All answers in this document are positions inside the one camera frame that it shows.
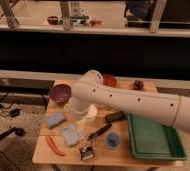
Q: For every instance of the dark red background bowl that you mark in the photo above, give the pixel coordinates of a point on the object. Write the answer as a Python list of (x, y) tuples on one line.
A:
[(52, 20)]

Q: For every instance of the black power adapter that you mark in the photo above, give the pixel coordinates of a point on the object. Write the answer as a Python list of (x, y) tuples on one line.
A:
[(13, 113)]

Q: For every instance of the light blue cloth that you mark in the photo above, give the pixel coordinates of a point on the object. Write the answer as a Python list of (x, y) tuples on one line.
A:
[(70, 135)]

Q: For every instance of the purple bowl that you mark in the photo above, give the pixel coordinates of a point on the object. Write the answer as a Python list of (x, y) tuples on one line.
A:
[(60, 93)]

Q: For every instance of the orange bowl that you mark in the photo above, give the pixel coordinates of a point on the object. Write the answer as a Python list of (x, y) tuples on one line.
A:
[(109, 80)]

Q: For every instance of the pine cone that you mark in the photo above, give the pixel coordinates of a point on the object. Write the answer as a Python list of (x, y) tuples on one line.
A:
[(138, 85)]

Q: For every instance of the white cup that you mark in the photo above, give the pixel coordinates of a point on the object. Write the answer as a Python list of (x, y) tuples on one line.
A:
[(90, 117)]

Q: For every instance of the black handled brush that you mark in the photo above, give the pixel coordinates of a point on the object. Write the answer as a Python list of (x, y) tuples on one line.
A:
[(99, 132)]

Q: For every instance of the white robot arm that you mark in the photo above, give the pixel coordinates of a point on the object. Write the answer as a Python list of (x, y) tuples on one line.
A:
[(168, 109)]

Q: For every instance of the black rectangular block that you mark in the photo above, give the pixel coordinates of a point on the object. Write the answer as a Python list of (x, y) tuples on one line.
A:
[(115, 116)]

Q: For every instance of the small blue cup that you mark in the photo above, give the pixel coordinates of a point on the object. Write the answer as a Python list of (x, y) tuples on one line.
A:
[(113, 140)]

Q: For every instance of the green plastic tray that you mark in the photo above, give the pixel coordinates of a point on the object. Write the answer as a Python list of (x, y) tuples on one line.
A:
[(152, 141)]

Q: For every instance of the black floor stand leg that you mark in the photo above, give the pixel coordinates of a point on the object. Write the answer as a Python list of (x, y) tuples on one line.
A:
[(17, 131)]

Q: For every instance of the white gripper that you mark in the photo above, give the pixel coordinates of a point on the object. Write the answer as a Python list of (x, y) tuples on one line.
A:
[(78, 108)]

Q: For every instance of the green background object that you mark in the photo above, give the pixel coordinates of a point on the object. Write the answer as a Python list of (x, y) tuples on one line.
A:
[(82, 20)]

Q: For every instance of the blue sponge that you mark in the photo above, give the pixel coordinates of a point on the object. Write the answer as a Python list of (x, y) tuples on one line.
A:
[(54, 120)]

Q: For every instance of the red chili pepper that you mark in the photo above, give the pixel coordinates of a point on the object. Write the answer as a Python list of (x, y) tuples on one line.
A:
[(53, 147)]

